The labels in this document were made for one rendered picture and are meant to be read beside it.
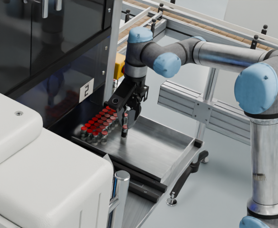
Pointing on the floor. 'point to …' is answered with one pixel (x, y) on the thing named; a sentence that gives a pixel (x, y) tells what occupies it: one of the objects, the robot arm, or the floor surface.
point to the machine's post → (116, 17)
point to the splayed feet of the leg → (193, 168)
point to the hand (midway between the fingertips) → (124, 125)
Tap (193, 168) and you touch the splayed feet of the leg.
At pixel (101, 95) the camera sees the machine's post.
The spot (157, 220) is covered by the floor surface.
